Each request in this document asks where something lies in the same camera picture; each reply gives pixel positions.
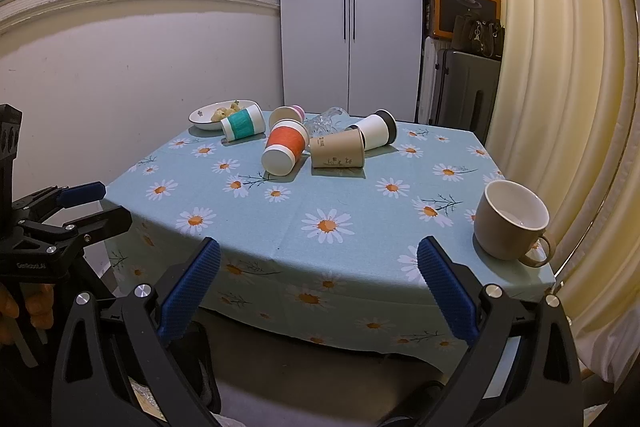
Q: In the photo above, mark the white plate with snacks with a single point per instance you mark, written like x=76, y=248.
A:
x=209, y=117

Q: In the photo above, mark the clear glass cup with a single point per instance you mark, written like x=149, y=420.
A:
x=332, y=120

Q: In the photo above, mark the brown kraft paper cup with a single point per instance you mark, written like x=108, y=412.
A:
x=338, y=150

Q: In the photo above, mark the person's hand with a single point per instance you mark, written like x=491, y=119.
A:
x=38, y=305

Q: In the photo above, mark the cream curtain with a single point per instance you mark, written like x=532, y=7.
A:
x=566, y=125

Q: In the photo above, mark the beige ceramic mug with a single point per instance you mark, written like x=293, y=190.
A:
x=511, y=222

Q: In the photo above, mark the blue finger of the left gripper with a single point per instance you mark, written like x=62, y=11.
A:
x=43, y=204

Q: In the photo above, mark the dark grey suitcase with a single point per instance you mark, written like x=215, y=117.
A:
x=465, y=89

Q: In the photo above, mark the white double-door wardrobe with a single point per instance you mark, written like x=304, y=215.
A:
x=360, y=55

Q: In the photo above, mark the black banded white paper cup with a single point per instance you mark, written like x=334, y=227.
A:
x=377, y=130

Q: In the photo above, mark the dark handbag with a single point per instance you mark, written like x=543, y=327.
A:
x=480, y=37

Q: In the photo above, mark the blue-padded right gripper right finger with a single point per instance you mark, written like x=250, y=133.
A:
x=520, y=368

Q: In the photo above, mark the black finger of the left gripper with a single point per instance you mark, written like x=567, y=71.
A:
x=34, y=236

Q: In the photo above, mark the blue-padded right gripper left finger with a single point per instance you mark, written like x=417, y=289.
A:
x=114, y=367

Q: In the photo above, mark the pink banded paper cup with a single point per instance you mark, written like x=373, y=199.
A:
x=293, y=112

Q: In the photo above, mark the daisy print blue tablecloth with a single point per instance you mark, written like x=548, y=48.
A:
x=326, y=256

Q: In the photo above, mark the teal banded paper cup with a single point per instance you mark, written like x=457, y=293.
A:
x=249, y=121

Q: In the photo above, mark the orange banded paper cup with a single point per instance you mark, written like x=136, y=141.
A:
x=286, y=142

